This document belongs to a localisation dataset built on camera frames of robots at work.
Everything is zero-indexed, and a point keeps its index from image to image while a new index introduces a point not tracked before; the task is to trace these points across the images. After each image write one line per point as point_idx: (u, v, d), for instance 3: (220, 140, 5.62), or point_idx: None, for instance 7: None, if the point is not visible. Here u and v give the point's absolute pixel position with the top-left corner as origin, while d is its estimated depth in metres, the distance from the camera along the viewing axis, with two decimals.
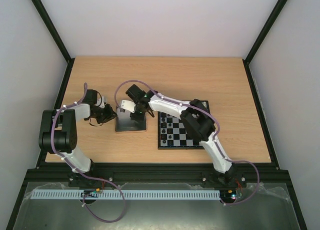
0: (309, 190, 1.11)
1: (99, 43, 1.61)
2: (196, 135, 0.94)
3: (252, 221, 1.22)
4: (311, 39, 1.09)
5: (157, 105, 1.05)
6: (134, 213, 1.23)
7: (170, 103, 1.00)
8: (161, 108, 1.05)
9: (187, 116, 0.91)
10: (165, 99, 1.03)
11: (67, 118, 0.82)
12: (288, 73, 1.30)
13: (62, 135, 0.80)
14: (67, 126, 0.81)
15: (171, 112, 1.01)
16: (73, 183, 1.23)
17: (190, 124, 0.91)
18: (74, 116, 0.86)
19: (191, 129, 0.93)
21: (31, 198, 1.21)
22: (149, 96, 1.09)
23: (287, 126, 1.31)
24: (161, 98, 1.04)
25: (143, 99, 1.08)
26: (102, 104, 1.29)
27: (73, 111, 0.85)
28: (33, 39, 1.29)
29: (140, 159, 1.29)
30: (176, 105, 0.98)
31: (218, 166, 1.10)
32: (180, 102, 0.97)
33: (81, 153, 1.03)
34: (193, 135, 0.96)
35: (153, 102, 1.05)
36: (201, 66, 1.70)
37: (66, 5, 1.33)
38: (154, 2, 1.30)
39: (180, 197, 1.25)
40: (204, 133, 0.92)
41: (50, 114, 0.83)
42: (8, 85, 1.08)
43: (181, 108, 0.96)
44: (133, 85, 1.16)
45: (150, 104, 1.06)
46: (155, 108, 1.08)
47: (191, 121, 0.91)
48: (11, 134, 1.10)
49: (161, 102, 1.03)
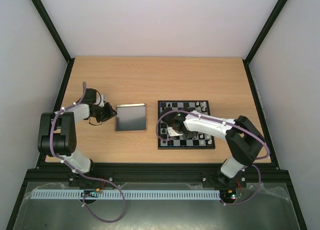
0: (309, 189, 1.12)
1: (99, 44, 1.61)
2: (243, 159, 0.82)
3: (252, 221, 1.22)
4: (311, 38, 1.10)
5: (193, 124, 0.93)
6: (134, 212, 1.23)
7: (211, 122, 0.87)
8: (199, 127, 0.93)
9: (234, 136, 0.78)
10: (203, 116, 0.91)
11: (66, 120, 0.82)
12: (288, 73, 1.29)
13: (61, 138, 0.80)
14: (66, 129, 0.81)
15: (211, 130, 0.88)
16: (73, 183, 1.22)
17: (239, 145, 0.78)
18: (73, 118, 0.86)
19: (238, 151, 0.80)
21: (31, 198, 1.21)
22: (183, 114, 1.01)
23: (287, 126, 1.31)
24: (199, 116, 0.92)
25: (176, 117, 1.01)
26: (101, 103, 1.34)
27: (72, 113, 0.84)
28: (33, 39, 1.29)
29: (140, 159, 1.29)
30: (218, 123, 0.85)
31: (227, 172, 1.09)
32: (223, 120, 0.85)
33: (81, 154, 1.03)
34: (239, 158, 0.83)
35: (189, 121, 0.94)
36: (201, 66, 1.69)
37: (66, 5, 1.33)
38: (154, 3, 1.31)
39: (179, 197, 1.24)
40: (253, 156, 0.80)
41: (49, 117, 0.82)
42: (8, 85, 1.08)
43: (224, 126, 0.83)
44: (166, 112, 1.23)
45: (185, 123, 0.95)
46: (191, 127, 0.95)
47: (240, 142, 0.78)
48: (11, 134, 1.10)
49: (198, 120, 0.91)
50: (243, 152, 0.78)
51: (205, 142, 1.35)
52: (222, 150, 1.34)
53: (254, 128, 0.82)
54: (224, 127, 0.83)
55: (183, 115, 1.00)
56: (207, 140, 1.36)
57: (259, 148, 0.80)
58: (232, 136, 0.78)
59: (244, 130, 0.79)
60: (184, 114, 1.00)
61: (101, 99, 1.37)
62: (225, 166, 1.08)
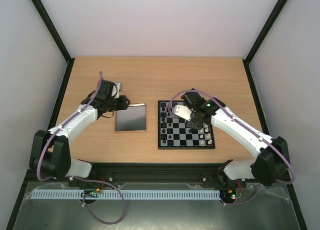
0: (309, 189, 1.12)
1: (99, 43, 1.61)
2: (263, 180, 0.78)
3: (252, 221, 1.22)
4: (312, 38, 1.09)
5: (225, 124, 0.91)
6: (134, 213, 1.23)
7: (245, 131, 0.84)
8: (229, 128, 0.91)
9: (268, 156, 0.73)
10: (237, 120, 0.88)
11: (57, 146, 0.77)
12: (289, 73, 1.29)
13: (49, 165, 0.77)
14: (55, 158, 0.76)
15: (242, 139, 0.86)
16: (73, 183, 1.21)
17: (269, 167, 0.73)
18: (67, 144, 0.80)
19: (264, 171, 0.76)
21: (31, 198, 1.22)
22: (213, 106, 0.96)
23: (287, 126, 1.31)
24: (233, 117, 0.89)
25: (205, 107, 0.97)
26: (117, 93, 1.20)
27: (65, 140, 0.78)
28: (33, 40, 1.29)
29: (140, 159, 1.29)
30: (253, 135, 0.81)
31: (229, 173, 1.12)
32: (260, 135, 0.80)
33: (78, 163, 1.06)
34: (260, 177, 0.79)
35: (219, 118, 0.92)
36: (201, 66, 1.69)
37: (66, 5, 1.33)
38: (154, 3, 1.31)
39: (180, 197, 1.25)
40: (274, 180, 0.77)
41: (42, 138, 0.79)
42: (8, 86, 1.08)
43: (259, 142, 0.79)
44: (191, 90, 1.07)
45: (213, 117, 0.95)
46: (218, 124, 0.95)
47: (272, 165, 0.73)
48: (10, 134, 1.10)
49: (231, 122, 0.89)
50: (269, 174, 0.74)
51: (205, 142, 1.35)
52: (222, 150, 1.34)
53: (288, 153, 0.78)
54: (259, 144, 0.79)
55: (213, 108, 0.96)
56: (207, 140, 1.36)
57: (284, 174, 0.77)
58: (268, 155, 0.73)
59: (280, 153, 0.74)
60: (213, 107, 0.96)
61: (117, 91, 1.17)
62: (231, 168, 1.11)
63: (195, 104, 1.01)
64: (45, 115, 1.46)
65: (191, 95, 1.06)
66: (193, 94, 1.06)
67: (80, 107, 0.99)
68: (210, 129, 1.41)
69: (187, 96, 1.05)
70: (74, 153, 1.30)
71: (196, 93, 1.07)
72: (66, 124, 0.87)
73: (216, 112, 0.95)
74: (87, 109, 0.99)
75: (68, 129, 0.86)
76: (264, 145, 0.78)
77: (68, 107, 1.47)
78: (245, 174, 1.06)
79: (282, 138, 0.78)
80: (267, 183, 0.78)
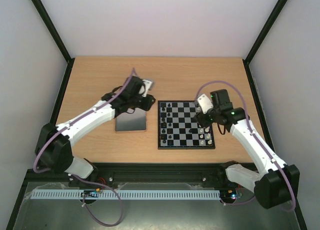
0: (309, 189, 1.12)
1: (99, 43, 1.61)
2: (263, 201, 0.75)
3: (252, 221, 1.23)
4: (312, 38, 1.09)
5: (242, 136, 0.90)
6: (134, 213, 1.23)
7: (261, 149, 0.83)
8: (244, 140, 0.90)
9: (274, 178, 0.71)
10: (255, 136, 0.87)
11: (57, 146, 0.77)
12: (289, 73, 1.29)
13: (48, 161, 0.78)
14: (53, 157, 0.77)
15: (253, 155, 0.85)
16: (73, 183, 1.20)
17: (272, 190, 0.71)
18: (69, 147, 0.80)
19: (265, 192, 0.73)
21: (31, 198, 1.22)
22: (237, 115, 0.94)
23: (287, 126, 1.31)
24: (252, 132, 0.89)
25: (229, 114, 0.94)
26: (145, 92, 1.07)
27: (66, 142, 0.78)
28: (33, 40, 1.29)
29: (140, 159, 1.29)
30: (266, 155, 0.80)
31: (230, 174, 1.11)
32: (273, 157, 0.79)
33: (82, 164, 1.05)
34: (259, 197, 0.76)
35: (238, 128, 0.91)
36: (201, 66, 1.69)
37: (66, 5, 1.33)
38: (154, 3, 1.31)
39: (180, 197, 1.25)
40: (273, 204, 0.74)
41: (47, 133, 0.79)
42: (8, 86, 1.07)
43: (269, 163, 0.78)
44: (224, 90, 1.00)
45: (233, 126, 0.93)
46: (236, 134, 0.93)
47: (276, 188, 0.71)
48: (10, 134, 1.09)
49: (249, 136, 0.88)
50: (270, 197, 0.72)
51: (205, 142, 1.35)
52: (222, 150, 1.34)
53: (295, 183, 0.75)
54: (269, 164, 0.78)
55: (237, 116, 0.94)
56: (207, 139, 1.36)
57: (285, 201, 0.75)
58: (275, 178, 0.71)
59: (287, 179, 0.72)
60: (237, 116, 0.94)
61: (146, 90, 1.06)
62: (233, 170, 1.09)
63: (222, 106, 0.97)
64: (45, 114, 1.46)
65: (221, 95, 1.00)
66: (223, 94, 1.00)
67: (99, 104, 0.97)
68: (210, 129, 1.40)
69: (217, 94, 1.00)
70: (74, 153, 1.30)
71: (226, 95, 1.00)
72: (74, 122, 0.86)
73: (238, 121, 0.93)
74: (104, 108, 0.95)
75: (75, 129, 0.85)
76: (274, 168, 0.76)
77: (68, 107, 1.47)
78: (245, 185, 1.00)
79: (294, 166, 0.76)
80: (265, 205, 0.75)
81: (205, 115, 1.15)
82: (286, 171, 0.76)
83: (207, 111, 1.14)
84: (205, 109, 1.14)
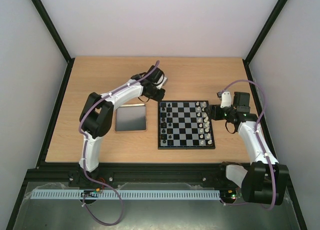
0: (310, 190, 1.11)
1: (99, 44, 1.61)
2: (245, 192, 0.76)
3: (252, 221, 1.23)
4: (312, 37, 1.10)
5: (246, 132, 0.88)
6: (134, 213, 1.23)
7: (257, 144, 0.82)
8: (246, 137, 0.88)
9: (260, 170, 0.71)
10: (257, 134, 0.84)
11: (104, 112, 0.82)
12: (289, 72, 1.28)
13: (93, 126, 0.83)
14: (99, 121, 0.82)
15: (250, 149, 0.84)
16: (73, 183, 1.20)
17: (254, 180, 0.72)
18: (111, 112, 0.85)
19: (249, 183, 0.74)
21: (31, 198, 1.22)
22: (249, 116, 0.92)
23: (287, 126, 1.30)
24: (256, 130, 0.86)
25: (241, 115, 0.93)
26: (161, 85, 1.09)
27: (110, 107, 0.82)
28: (34, 38, 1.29)
29: (139, 159, 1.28)
30: (261, 149, 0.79)
31: (229, 174, 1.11)
32: (266, 151, 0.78)
33: (97, 151, 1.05)
34: (244, 187, 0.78)
35: (245, 125, 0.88)
36: (201, 66, 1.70)
37: (65, 4, 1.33)
38: (155, 3, 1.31)
39: (180, 197, 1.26)
40: (255, 199, 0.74)
41: (93, 101, 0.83)
42: (8, 86, 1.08)
43: (261, 156, 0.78)
44: (248, 94, 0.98)
45: (241, 125, 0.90)
46: (241, 131, 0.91)
47: (259, 179, 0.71)
48: (10, 133, 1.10)
49: (252, 133, 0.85)
50: (252, 187, 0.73)
51: (205, 142, 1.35)
52: (223, 150, 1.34)
53: (284, 184, 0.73)
54: (261, 157, 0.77)
55: (249, 117, 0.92)
56: (207, 139, 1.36)
57: (268, 199, 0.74)
58: (261, 169, 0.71)
59: (273, 176, 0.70)
60: (250, 117, 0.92)
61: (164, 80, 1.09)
62: (231, 168, 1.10)
63: (238, 106, 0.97)
64: (45, 114, 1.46)
65: (243, 97, 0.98)
66: (247, 97, 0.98)
67: (130, 81, 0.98)
68: (210, 129, 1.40)
69: (239, 95, 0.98)
70: (74, 152, 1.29)
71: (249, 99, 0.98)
72: (115, 93, 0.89)
73: (246, 120, 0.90)
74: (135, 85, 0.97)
75: (115, 98, 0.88)
76: (264, 161, 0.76)
77: (68, 107, 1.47)
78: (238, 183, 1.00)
79: (285, 167, 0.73)
80: (247, 197, 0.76)
81: (220, 110, 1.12)
82: (276, 168, 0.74)
83: (224, 107, 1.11)
84: (223, 105, 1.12)
